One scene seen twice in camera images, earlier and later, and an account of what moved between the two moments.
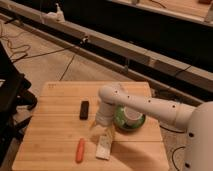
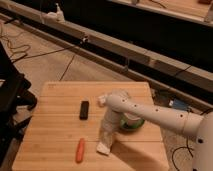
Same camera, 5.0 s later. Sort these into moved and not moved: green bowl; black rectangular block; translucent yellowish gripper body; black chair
Moved: translucent yellowish gripper body
Not moved: black chair; black rectangular block; green bowl
